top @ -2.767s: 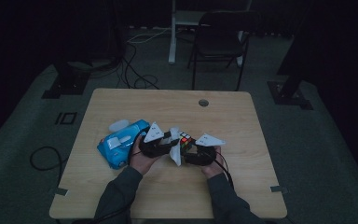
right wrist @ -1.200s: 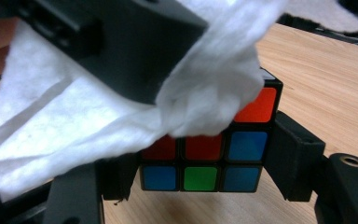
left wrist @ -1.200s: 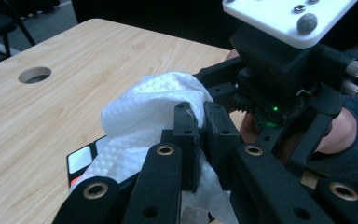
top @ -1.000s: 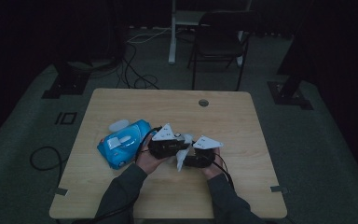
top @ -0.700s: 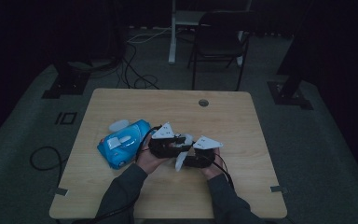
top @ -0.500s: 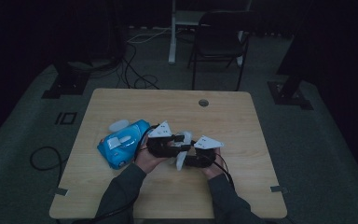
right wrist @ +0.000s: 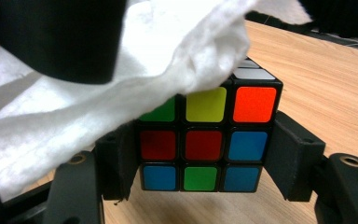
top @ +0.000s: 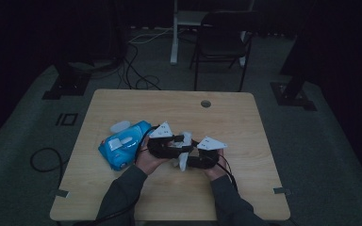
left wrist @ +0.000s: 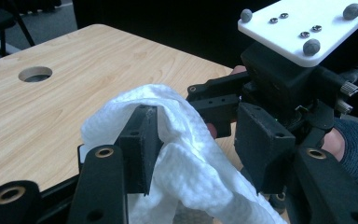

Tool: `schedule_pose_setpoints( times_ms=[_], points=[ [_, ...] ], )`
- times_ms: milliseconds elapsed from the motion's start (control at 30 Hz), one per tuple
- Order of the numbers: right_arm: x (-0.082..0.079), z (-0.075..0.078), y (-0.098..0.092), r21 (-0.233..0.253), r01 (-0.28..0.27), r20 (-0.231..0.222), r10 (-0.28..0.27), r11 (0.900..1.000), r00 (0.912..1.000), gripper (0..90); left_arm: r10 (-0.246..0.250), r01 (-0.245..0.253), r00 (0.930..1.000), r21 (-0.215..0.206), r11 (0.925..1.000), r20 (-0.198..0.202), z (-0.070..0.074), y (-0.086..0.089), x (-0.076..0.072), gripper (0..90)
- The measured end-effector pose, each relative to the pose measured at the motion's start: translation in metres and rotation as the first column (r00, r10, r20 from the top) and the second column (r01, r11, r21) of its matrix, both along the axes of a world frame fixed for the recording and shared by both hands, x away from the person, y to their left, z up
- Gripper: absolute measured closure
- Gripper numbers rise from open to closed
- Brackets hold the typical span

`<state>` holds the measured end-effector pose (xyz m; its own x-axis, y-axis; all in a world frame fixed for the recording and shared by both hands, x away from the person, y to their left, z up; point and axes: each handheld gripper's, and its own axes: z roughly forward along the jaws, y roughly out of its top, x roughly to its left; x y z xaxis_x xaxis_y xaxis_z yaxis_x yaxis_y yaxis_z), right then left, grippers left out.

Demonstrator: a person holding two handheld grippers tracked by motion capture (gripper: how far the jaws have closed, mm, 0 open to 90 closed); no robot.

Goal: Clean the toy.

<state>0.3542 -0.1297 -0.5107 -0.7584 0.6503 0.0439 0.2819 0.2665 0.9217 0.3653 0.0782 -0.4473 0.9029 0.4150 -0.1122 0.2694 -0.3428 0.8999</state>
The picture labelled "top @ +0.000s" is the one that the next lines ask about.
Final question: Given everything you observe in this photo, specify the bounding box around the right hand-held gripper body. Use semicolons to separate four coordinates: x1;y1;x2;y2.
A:
196;136;228;170

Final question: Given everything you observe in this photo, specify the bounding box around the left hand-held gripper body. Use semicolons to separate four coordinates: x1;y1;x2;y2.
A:
146;121;173;159

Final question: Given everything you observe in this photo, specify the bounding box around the white wet wipe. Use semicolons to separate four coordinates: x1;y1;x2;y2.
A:
169;131;193;172

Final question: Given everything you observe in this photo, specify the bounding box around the blue wet wipes pack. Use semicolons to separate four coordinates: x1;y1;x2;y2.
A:
97;120;154;172

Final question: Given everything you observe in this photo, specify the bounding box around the person's left hand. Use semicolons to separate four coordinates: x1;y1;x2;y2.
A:
135;136;171;176

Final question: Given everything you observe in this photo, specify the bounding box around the person's right hand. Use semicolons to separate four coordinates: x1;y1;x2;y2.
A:
205;149;230;182

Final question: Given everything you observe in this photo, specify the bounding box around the grey tape piece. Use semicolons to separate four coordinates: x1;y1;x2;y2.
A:
55;188;70;199
272;186;291;196

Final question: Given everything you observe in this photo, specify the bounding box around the black stand base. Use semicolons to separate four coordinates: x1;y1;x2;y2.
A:
270;46;318;111
41;60;92;101

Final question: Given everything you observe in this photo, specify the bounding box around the black chair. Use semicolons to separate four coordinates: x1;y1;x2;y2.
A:
189;10;262;92

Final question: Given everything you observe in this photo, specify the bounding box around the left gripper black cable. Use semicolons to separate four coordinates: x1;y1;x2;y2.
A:
134;124;160;164

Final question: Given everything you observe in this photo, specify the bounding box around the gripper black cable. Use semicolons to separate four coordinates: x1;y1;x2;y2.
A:
134;124;160;164
215;153;239;192

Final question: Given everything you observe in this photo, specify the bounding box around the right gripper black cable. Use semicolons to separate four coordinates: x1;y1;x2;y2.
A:
215;153;239;192

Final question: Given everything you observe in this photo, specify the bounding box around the black floor cable bundle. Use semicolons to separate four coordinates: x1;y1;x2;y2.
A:
118;43;163;91

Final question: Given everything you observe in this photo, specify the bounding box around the white desk frame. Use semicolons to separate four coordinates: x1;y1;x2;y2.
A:
169;0;255;68

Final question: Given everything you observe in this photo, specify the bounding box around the white floor cable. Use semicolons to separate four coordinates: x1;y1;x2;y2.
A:
128;27;175;45

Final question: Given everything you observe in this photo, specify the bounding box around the black floor cable loop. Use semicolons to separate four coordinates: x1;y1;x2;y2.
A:
29;147;70;177

